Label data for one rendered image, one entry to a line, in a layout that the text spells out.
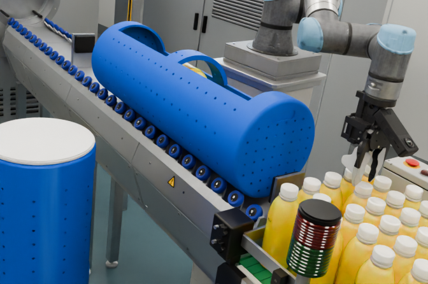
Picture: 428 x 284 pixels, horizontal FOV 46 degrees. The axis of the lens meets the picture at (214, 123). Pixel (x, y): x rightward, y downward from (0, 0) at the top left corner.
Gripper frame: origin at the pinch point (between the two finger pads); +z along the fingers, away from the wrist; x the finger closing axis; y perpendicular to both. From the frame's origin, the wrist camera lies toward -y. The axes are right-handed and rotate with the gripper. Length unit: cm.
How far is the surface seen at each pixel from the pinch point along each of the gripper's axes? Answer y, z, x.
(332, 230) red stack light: -23.0, -12.6, 41.5
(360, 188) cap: -0.3, 1.7, 1.7
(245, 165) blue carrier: 23.9, 5.1, 15.7
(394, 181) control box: 3.4, 5.9, -18.8
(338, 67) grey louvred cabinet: 126, 19, -142
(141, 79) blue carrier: 74, -2, 19
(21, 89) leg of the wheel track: 219, 53, 13
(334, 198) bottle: 3.7, 5.7, 4.8
